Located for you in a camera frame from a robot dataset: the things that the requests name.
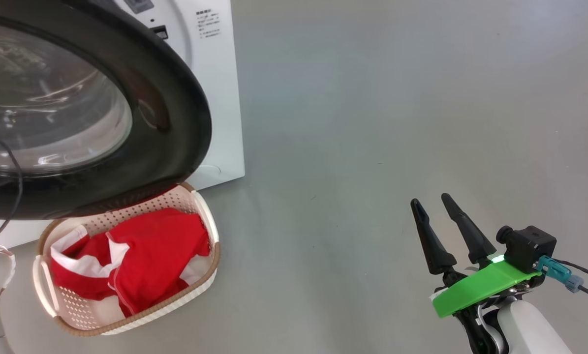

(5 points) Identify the black round glass washer door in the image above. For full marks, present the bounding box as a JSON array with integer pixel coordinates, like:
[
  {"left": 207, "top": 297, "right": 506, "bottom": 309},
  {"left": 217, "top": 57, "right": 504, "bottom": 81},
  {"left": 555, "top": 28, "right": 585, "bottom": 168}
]
[{"left": 0, "top": 0, "right": 212, "bottom": 220}]

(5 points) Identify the grey warning label sticker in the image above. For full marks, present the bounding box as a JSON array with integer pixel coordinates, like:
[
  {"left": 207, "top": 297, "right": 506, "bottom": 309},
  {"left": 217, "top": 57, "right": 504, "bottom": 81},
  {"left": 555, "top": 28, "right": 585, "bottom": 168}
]
[{"left": 124, "top": 0, "right": 154, "bottom": 14}]

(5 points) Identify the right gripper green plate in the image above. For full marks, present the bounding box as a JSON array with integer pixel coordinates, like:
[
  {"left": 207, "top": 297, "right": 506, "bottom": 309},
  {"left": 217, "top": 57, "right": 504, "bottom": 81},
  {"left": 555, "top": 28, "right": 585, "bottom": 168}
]
[{"left": 411, "top": 193, "right": 543, "bottom": 354}]

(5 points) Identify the cream basket with brown rim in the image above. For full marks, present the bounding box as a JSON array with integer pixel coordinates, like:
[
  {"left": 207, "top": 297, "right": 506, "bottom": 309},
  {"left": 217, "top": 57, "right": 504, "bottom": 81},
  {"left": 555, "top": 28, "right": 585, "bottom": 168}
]
[{"left": 32, "top": 182, "right": 220, "bottom": 336}]

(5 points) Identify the right camera cable teal plug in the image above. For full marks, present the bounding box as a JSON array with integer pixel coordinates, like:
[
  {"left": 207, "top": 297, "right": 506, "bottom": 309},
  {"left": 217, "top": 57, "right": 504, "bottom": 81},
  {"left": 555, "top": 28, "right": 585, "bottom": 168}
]
[{"left": 537, "top": 256, "right": 588, "bottom": 301}]

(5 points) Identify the red white basketball jersey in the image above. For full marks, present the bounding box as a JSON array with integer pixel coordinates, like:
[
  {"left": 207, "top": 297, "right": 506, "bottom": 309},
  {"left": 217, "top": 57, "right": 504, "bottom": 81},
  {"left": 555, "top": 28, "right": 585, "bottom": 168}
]
[{"left": 50, "top": 224, "right": 203, "bottom": 315}]

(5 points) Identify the white front-load washing machine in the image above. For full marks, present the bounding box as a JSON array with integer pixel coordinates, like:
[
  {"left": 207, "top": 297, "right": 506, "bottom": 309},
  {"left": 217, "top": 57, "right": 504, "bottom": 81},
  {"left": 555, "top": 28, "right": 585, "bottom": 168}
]
[{"left": 0, "top": 0, "right": 245, "bottom": 249}]

